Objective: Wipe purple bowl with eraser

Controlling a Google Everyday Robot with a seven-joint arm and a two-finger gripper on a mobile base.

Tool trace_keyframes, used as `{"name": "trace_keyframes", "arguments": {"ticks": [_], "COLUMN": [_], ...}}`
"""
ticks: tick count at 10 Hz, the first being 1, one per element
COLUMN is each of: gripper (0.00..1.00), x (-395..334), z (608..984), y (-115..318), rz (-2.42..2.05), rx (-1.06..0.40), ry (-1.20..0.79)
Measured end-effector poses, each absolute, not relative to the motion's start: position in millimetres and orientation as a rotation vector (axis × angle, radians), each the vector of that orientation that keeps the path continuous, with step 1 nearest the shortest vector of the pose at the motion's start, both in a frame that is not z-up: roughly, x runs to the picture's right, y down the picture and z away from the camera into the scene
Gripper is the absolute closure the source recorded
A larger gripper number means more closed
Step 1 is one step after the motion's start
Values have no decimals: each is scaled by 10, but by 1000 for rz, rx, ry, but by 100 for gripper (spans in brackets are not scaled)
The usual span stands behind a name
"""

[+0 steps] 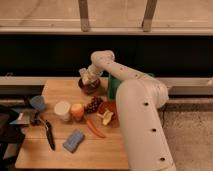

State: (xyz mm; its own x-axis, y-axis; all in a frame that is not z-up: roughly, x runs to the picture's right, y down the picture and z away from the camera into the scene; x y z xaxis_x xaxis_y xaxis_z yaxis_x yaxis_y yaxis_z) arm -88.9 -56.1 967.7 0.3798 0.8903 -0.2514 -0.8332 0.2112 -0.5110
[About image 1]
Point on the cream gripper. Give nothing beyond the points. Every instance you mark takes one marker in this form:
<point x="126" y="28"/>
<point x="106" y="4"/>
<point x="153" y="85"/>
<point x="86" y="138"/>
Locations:
<point x="85" y="76"/>

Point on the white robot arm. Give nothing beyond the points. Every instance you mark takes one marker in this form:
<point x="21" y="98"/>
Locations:
<point x="137" y="99"/>

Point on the purple bowl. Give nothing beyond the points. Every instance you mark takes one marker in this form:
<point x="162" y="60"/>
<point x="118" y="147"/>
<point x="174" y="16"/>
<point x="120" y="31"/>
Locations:
<point x="88" y="87"/>

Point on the red bowl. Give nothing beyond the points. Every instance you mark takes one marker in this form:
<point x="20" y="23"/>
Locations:
<point x="108" y="105"/>

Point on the green plastic tray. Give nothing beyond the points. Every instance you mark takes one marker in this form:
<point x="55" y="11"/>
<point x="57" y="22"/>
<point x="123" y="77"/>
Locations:
<point x="114" y="84"/>

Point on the dark grape bunch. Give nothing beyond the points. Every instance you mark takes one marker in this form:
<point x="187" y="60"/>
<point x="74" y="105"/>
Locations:
<point x="93" y="105"/>

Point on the red yellow apple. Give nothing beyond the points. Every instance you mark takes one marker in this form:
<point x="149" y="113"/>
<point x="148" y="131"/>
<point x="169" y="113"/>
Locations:
<point x="77" y="111"/>

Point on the white cup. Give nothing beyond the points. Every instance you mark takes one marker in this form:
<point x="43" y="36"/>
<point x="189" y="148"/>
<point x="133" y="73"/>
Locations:
<point x="62" y="110"/>

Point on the banana peel toy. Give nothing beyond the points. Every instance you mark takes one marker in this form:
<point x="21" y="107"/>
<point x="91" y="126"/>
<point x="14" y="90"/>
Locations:
<point x="106" y="117"/>

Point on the orange carrot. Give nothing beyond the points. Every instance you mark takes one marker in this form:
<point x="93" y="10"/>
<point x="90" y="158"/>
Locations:
<point x="93" y="129"/>

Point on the blue cup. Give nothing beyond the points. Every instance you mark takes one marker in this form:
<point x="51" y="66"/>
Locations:
<point x="38" y="103"/>

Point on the blue sponge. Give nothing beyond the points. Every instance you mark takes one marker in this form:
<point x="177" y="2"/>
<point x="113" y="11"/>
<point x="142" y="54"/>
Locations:
<point x="72" y="142"/>

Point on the black device at left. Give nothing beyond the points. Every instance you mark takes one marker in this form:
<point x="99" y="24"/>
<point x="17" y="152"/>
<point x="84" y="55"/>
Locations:
<point x="11" y="136"/>

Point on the black handled knife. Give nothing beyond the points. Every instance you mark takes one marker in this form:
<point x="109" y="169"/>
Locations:
<point x="49" y="133"/>

